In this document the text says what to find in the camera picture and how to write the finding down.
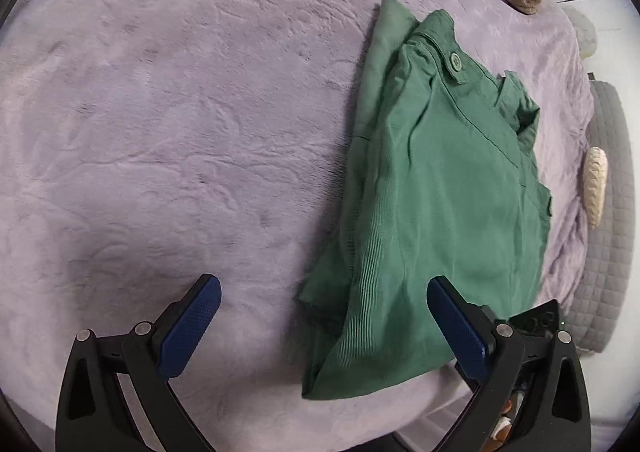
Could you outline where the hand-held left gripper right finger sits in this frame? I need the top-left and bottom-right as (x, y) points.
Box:
(427, 275), (592, 452)

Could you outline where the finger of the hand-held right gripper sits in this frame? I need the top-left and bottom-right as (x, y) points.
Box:
(509, 299), (561, 335)

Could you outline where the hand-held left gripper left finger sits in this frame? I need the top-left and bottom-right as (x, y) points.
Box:
(55, 274), (222, 452)

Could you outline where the green shirt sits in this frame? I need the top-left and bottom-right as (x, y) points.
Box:
(299, 0), (553, 401)

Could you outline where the grey quilted mattress pad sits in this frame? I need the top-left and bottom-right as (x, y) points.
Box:
(560, 79), (633, 355)

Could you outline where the cream textured cushion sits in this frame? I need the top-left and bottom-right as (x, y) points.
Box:
(581, 147), (609, 230)

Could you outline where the purple embossed blanket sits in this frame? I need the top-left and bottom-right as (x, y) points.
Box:
(0, 0), (596, 450)

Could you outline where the pale round cushion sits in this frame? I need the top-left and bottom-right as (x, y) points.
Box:
(562, 6), (601, 58)

